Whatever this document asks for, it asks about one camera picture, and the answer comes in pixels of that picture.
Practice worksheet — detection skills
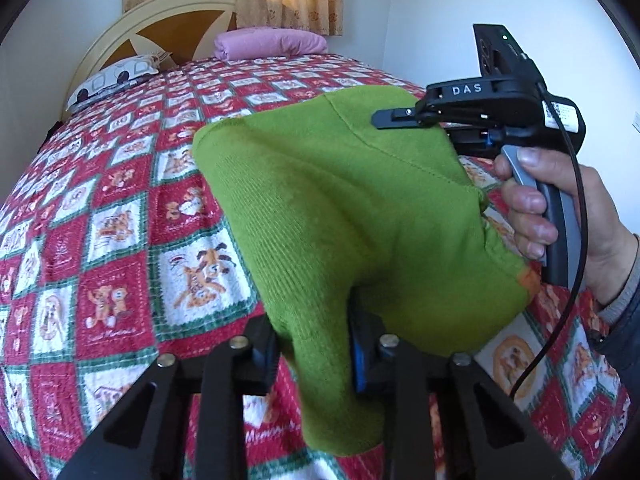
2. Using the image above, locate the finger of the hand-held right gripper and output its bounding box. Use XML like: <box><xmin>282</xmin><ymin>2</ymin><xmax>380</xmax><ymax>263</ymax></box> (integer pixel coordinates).
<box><xmin>445</xmin><ymin>126</ymin><xmax>502</xmax><ymax>157</ymax></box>
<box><xmin>371</xmin><ymin>106</ymin><xmax>427</xmax><ymax>129</ymax></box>

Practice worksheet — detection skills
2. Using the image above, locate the red checked printed blanket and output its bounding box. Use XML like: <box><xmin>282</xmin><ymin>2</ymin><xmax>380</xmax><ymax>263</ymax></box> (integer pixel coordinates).
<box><xmin>0</xmin><ymin>52</ymin><xmax>633</xmax><ymax>480</ymax></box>

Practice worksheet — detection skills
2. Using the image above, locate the person's right forearm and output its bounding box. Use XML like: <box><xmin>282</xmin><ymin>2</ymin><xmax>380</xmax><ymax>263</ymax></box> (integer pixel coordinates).
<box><xmin>586</xmin><ymin>232</ymin><xmax>640</xmax><ymax>378</ymax></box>

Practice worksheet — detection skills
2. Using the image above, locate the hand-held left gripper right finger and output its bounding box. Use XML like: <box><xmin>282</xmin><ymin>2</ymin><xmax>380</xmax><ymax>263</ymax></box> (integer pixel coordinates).
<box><xmin>347</xmin><ymin>305</ymin><xmax>573</xmax><ymax>480</ymax></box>

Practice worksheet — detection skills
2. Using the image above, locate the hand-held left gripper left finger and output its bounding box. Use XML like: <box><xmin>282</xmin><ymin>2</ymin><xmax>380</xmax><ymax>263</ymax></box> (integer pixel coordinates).
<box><xmin>57</xmin><ymin>316</ymin><xmax>282</xmax><ymax>480</ymax></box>

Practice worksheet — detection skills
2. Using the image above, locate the person's right hand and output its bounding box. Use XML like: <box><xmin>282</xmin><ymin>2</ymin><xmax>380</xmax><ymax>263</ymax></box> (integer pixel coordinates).
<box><xmin>493</xmin><ymin>147</ymin><xmax>640</xmax><ymax>307</ymax></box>

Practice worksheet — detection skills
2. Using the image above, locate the cream and brown headboard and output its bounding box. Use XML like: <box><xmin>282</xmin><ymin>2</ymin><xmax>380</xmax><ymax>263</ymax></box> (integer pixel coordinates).
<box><xmin>56</xmin><ymin>0</ymin><xmax>239</xmax><ymax>123</ymax></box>

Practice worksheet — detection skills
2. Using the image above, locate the pink pillow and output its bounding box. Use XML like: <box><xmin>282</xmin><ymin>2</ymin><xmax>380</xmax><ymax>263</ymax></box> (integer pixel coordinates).
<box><xmin>214</xmin><ymin>27</ymin><xmax>330</xmax><ymax>61</ymax></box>

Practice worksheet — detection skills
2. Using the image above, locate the white printed pillow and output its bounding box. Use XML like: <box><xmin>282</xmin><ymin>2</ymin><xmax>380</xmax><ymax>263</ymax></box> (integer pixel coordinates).
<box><xmin>66</xmin><ymin>52</ymin><xmax>174</xmax><ymax>111</ymax></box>

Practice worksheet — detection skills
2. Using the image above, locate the green striped knit sweater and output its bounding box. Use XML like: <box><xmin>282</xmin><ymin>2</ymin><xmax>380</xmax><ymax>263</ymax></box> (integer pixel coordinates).
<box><xmin>192</xmin><ymin>85</ymin><xmax>544</xmax><ymax>459</ymax></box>

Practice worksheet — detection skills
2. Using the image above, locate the black cable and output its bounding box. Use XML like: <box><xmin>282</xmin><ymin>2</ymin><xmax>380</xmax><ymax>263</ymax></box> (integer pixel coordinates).
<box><xmin>509</xmin><ymin>82</ymin><xmax>589</xmax><ymax>399</ymax></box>

